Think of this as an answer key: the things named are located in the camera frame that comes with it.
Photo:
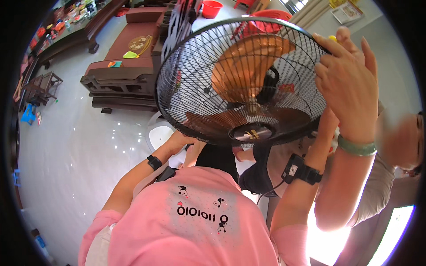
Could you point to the small yellow object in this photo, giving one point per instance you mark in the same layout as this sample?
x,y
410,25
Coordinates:
x,y
332,38

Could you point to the white round plastic stool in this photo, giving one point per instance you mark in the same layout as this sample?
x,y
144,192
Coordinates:
x,y
159,134

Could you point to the person's legs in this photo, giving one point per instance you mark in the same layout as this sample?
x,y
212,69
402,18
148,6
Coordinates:
x,y
256,174

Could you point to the brown wooden sofa bench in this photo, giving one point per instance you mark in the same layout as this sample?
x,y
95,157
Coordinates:
x,y
133,43

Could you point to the red plastic chair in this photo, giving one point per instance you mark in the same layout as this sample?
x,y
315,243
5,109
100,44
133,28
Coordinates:
x,y
271,15

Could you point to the black white patterned panel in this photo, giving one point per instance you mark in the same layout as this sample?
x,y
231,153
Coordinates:
x,y
176,26

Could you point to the green toy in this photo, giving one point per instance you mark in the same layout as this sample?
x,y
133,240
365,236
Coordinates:
x,y
130,55

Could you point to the person's left hand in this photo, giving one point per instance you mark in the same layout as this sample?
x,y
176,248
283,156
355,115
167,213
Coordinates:
x,y
178,141

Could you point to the beige curtain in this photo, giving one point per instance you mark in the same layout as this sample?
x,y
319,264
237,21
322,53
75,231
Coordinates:
x,y
308,10

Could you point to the wall calendar poster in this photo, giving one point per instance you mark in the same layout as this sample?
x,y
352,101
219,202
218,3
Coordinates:
x,y
346,11

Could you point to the black wrist band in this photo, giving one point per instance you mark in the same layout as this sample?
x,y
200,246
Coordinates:
x,y
299,170
154,162

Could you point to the red plastic basin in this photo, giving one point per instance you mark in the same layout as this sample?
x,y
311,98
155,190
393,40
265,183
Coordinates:
x,y
211,8

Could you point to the plastic bottle blue label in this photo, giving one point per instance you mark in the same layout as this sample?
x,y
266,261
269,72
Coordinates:
x,y
40,242

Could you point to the blue plastic stool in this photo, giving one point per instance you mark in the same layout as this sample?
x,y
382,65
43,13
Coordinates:
x,y
28,113

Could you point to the black grille fan orange blades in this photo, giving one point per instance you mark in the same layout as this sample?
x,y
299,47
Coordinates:
x,y
199,66

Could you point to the person's right hand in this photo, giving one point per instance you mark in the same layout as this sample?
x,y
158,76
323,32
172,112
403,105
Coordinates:
x,y
327,129

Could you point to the cluttered dark wooden table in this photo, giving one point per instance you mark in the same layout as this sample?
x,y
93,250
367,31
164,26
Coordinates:
x,y
63,36

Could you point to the orange and teal toy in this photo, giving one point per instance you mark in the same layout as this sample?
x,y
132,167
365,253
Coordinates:
x,y
114,64

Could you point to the person's body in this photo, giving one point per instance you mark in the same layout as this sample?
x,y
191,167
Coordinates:
x,y
186,229

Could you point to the small dark wooden chairs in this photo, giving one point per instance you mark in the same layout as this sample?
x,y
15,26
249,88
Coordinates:
x,y
41,87

